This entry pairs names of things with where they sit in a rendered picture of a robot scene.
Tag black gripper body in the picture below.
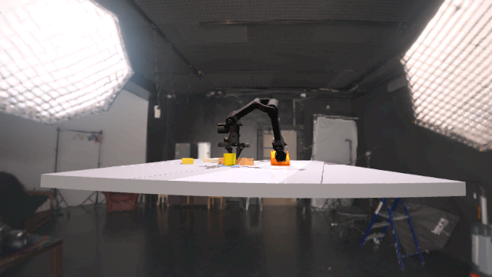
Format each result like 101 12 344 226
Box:
218 133 250 148

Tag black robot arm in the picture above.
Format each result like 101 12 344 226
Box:
218 98 288 162

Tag yellow cup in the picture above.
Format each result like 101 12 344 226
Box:
224 153 236 165

